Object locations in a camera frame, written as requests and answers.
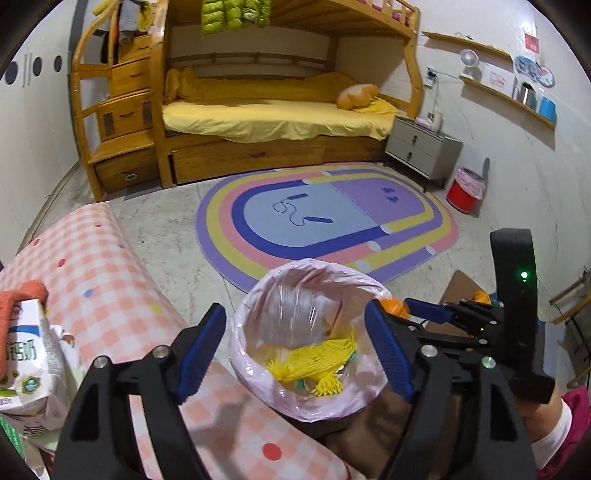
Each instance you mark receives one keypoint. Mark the brown cardboard sheet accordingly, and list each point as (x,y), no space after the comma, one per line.
(461,288)

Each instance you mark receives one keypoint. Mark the white milk carton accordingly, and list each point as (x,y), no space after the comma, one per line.
(27,360)

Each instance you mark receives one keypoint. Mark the clothes pile on staircase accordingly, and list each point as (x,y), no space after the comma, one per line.
(127,21)

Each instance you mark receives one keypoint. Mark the grey nightstand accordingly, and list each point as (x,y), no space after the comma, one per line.
(415,147)

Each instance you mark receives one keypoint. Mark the yellow bed sheet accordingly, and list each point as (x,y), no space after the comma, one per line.
(277,120)

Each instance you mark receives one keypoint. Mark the wooden bunk bed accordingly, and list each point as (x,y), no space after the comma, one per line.
(258,157)

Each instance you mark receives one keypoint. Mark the yellow mesh net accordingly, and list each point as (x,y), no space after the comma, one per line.
(314,360)

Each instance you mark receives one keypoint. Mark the trash bin with pink bag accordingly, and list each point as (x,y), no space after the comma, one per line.
(258,378)

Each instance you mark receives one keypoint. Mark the green puffer jacket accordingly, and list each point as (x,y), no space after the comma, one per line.
(226,16)

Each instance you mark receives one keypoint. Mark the orange cloth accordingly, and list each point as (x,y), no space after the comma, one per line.
(27,290)

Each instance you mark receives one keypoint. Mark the pink checkered tablecloth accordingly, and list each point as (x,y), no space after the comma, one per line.
(106,286)

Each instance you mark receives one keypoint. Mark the blue wall sticker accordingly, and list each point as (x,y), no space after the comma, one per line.
(531,69)

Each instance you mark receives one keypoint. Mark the red trash bin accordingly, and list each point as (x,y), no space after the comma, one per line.
(464,196)

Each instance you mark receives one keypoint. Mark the white box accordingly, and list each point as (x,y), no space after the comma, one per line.
(497,79)

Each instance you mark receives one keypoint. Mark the brown box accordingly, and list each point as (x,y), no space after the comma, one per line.
(364,438)

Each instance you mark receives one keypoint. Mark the long wooden wall shelf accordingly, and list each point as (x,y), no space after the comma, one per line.
(508,99)

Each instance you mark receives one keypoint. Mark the red wall sticker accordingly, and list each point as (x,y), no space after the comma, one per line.
(533,40)

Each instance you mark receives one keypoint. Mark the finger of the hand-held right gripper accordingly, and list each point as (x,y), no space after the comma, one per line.
(427,310)
(443,341)

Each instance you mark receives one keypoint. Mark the orange peel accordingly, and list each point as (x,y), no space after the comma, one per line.
(397,308)

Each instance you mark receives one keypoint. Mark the yellow blanket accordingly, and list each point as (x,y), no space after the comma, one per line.
(258,87)

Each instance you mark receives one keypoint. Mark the orange plush pillow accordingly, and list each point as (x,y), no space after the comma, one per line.
(355,96)

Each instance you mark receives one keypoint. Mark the metal cup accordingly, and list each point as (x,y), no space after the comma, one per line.
(526,96)

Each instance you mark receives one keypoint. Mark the wooden staircase drawers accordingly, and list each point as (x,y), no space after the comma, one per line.
(124,115)

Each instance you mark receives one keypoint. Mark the blue can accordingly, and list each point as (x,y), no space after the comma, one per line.
(547,110)

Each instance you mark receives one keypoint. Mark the clear plastic bottle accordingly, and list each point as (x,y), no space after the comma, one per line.
(288,318)

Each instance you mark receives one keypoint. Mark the small white fan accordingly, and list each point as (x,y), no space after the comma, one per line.
(468,60)

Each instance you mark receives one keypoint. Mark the short wooden wall shelf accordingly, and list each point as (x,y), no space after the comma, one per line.
(466,44)

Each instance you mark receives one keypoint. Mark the green white carton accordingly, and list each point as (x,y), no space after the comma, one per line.
(14,443)

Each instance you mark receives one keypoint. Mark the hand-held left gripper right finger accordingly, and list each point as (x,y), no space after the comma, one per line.
(388,350)

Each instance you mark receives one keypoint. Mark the colourful oval rug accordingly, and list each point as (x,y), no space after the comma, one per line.
(351,230)

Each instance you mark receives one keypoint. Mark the person's right forearm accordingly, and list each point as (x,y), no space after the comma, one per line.
(549,429)

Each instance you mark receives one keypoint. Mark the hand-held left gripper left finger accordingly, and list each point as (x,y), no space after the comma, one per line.
(201,350)

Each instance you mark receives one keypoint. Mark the wooden rack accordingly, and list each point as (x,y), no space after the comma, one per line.
(572,314)

